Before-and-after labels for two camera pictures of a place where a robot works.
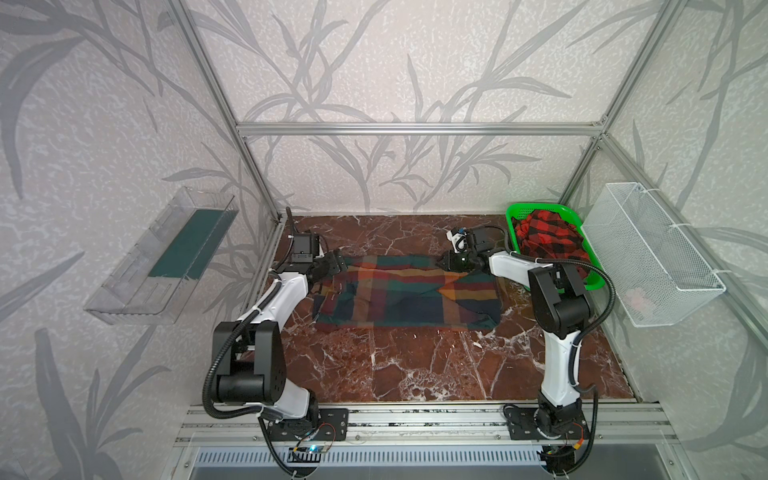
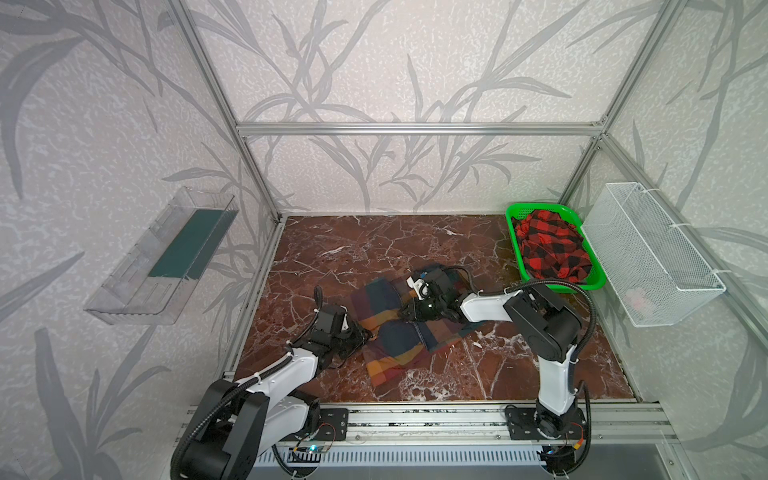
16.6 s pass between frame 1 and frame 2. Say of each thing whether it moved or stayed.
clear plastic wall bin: stayed
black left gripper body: moved
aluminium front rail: stayed
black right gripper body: moved
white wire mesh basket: stayed
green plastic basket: stayed
